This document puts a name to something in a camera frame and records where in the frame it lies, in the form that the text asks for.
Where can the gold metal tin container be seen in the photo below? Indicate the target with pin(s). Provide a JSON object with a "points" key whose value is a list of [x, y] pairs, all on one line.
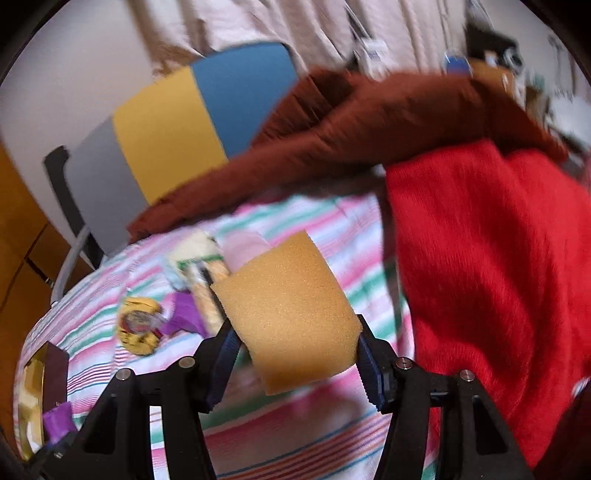
{"points": [[55, 374]]}

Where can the wooden wall cabinet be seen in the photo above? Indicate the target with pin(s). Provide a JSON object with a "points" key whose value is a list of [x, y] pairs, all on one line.
{"points": [[18, 240]]}

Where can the bright red fleece cloth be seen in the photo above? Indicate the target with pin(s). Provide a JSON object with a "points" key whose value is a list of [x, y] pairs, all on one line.
{"points": [[485, 277]]}

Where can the pink green striped tablecloth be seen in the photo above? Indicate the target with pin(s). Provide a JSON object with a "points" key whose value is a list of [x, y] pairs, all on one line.
{"points": [[300, 415]]}

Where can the person's dark red clothing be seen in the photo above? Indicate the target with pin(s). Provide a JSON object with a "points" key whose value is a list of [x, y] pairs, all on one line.
{"points": [[568, 438]]}

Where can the blue round object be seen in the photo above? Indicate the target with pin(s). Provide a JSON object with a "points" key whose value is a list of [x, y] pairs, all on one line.
{"points": [[456, 64]]}

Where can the yellow sponge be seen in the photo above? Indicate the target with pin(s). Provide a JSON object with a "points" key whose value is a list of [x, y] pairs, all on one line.
{"points": [[286, 314]]}

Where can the beige printed curtain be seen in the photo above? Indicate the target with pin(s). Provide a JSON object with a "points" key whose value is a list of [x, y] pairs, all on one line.
{"points": [[277, 23]]}

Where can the yellow snack packet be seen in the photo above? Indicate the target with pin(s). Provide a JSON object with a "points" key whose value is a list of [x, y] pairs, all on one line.
{"points": [[138, 323]]}

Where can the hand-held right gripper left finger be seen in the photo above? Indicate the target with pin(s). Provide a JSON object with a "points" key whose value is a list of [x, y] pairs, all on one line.
{"points": [[221, 364]]}

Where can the purple wrapper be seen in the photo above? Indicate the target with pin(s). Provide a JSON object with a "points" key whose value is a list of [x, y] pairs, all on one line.
{"points": [[57, 420]]}

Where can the cream green snack packet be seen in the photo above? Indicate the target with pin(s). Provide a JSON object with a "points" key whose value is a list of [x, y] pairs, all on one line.
{"points": [[201, 277]]}

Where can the purple cloth piece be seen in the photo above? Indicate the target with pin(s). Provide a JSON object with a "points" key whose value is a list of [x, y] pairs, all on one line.
{"points": [[184, 314]]}

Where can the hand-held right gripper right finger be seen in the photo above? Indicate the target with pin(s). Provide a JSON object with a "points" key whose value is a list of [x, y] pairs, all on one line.
{"points": [[370, 371]]}

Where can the grey yellow blue chair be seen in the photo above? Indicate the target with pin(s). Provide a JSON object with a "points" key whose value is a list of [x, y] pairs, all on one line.
{"points": [[161, 129]]}

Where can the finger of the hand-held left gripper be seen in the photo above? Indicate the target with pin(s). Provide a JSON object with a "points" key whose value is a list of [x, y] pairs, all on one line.
{"points": [[53, 457]]}

